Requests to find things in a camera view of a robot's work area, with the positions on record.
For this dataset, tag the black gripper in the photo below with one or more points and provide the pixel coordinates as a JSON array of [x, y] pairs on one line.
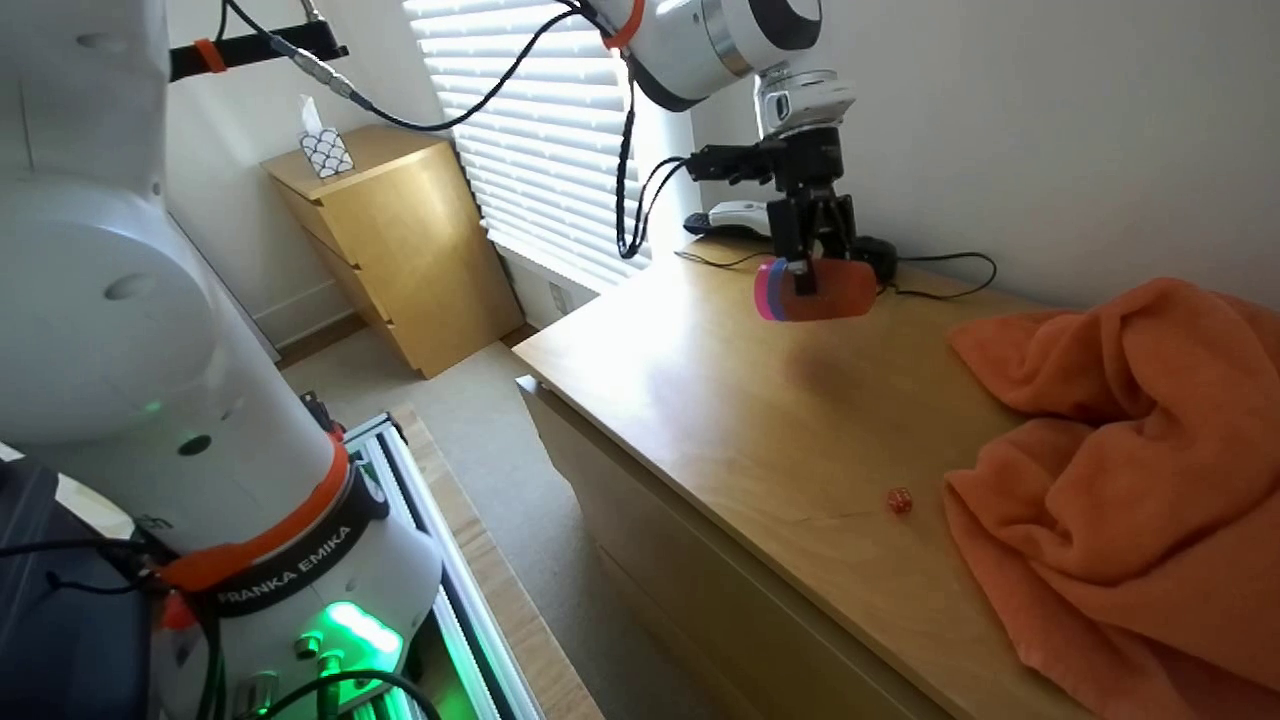
[[808, 222]]

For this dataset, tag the purple plastic cup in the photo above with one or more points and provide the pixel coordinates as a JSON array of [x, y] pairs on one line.
[[779, 297]]

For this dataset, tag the orange plastic cup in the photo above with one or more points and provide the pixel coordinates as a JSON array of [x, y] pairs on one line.
[[840, 291]]

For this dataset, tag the pink plastic cup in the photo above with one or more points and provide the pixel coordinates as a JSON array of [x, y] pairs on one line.
[[760, 291]]

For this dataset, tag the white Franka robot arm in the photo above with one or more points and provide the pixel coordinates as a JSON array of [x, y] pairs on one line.
[[106, 307]]

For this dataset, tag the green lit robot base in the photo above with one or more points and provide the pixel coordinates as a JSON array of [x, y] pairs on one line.
[[355, 632]]

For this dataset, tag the black computer mouse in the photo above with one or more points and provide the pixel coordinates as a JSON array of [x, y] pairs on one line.
[[882, 256]]

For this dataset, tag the white remote device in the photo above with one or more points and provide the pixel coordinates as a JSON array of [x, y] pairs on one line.
[[735, 216]]

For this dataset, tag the black flat device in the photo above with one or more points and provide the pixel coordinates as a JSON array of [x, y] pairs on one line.
[[697, 225]]

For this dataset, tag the light wooden dresser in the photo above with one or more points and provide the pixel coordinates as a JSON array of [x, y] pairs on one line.
[[747, 441]]

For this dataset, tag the small red scrap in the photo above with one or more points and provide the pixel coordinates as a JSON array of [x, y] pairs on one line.
[[901, 500]]

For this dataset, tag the white window blinds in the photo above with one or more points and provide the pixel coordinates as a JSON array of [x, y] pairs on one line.
[[545, 173]]

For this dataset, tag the orange towel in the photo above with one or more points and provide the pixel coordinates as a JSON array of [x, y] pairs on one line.
[[1132, 507]]

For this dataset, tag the small wooden cabinet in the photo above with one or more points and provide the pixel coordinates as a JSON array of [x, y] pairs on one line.
[[400, 254]]

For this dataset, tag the patterned tissue box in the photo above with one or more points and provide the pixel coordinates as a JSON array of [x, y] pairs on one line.
[[324, 148]]

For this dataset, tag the dark base cover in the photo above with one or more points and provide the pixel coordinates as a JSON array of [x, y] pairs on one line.
[[64, 643]]

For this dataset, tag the aluminium frame rail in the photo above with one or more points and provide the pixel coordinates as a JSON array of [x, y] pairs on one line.
[[460, 602]]

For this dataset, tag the black camera boom stand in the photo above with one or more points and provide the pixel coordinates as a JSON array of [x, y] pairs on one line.
[[266, 45]]

